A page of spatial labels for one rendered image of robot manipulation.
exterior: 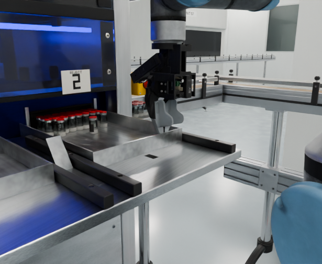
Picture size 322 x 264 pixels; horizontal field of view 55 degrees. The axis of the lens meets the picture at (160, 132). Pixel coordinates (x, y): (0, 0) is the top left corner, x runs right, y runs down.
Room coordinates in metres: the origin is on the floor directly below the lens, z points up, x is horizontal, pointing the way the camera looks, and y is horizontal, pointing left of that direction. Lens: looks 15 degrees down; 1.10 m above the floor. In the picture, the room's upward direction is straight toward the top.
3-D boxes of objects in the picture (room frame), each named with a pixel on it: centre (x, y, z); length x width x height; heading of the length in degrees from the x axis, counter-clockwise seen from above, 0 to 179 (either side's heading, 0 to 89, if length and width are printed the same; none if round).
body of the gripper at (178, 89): (0.68, -0.02, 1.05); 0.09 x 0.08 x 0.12; 46
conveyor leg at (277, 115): (1.40, -0.55, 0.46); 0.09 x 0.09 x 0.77; 46
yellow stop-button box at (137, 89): (1.02, 0.07, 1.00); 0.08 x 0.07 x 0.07; 46
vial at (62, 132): (0.78, 0.26, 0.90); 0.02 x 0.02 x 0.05
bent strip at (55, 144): (0.52, 0.16, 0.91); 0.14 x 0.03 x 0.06; 46
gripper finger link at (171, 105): (0.70, -0.03, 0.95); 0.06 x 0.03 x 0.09; 46
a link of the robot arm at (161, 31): (0.69, -0.02, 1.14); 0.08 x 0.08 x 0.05
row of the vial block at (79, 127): (0.84, 0.24, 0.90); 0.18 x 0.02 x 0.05; 136
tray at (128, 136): (0.76, 0.16, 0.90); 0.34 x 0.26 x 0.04; 46
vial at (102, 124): (0.88, 0.17, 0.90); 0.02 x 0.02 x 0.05
